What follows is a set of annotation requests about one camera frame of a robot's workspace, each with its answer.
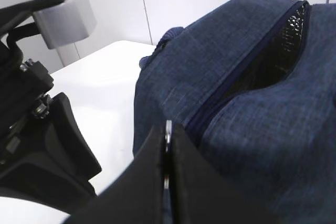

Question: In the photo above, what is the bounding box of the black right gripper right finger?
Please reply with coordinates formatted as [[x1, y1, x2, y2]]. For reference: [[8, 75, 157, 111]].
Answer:
[[167, 124, 268, 223]]

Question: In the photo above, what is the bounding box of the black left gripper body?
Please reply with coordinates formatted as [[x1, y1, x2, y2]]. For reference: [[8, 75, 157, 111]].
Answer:
[[1, 44, 54, 171]]

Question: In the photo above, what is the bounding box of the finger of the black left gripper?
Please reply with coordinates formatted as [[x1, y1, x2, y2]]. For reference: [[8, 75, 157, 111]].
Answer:
[[41, 93, 102, 179], [1, 155, 97, 214]]

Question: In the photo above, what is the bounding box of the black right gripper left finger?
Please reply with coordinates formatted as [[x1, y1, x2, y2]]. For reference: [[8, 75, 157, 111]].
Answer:
[[64, 126, 168, 223]]

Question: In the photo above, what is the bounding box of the navy blue lunch bag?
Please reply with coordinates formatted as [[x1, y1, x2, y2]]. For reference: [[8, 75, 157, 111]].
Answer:
[[133, 0, 335, 223]]

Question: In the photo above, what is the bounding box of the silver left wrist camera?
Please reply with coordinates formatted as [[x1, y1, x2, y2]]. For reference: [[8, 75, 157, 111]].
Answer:
[[33, 0, 97, 49]]

